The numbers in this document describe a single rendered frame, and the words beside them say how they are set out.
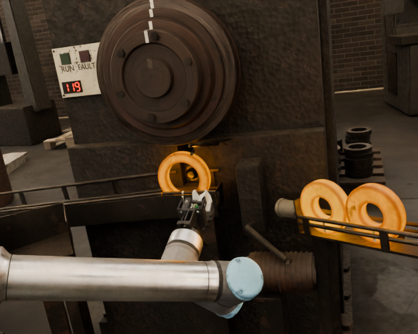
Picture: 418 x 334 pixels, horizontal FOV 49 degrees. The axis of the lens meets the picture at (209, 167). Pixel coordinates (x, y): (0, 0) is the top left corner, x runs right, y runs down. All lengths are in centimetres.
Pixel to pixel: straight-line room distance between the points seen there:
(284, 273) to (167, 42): 77
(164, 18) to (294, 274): 86
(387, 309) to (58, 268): 155
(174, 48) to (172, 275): 69
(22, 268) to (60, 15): 110
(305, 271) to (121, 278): 66
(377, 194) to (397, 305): 104
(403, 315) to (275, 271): 83
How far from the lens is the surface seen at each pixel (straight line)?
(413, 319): 212
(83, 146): 181
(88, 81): 175
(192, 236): 118
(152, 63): 139
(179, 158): 155
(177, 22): 142
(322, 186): 131
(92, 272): 93
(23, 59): 684
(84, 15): 175
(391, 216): 121
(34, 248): 169
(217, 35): 142
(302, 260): 144
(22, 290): 93
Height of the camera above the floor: 123
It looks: 17 degrees down
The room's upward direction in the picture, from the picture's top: 8 degrees counter-clockwise
